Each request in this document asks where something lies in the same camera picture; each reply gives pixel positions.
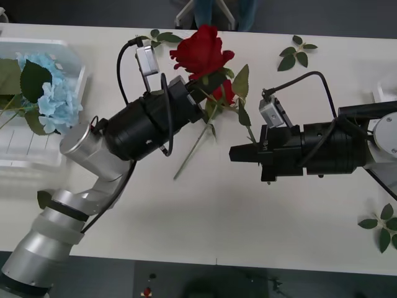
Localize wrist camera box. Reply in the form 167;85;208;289
135;45;161;93
259;94;294;129

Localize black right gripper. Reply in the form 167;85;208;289
230;124;306;183

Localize red rose with green stem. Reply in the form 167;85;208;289
213;79;259;146
169;24;252;180

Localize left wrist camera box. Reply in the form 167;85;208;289
135;45;161;93

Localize person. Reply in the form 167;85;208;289
194;0;258;32

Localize white chair base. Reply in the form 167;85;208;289
175;0;238;30

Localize shallow white box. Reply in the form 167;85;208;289
372;79;397;103
0;38;87;170

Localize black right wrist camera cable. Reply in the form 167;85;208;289
262;71;344;167

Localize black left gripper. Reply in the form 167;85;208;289
159;75;228;133

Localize large pale blue hydrangea flower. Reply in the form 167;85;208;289
19;58;84;135

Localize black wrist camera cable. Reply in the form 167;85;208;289
116;35;174;158
262;71;344;167

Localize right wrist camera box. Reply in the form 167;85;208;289
259;94;294;129

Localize loose green leaf twig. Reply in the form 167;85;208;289
149;29;184;48
277;35;319;72
36;189;53;210
358;203;397;254

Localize black left wrist camera cable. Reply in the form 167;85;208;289
116;35;174;158

